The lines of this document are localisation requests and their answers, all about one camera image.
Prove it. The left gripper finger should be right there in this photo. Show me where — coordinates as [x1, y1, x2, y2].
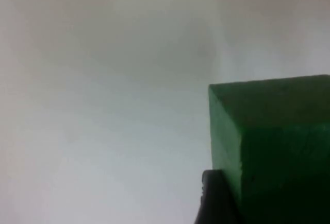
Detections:
[193, 169, 244, 224]

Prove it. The green cube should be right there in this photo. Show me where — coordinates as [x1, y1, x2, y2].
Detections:
[208, 74, 330, 224]

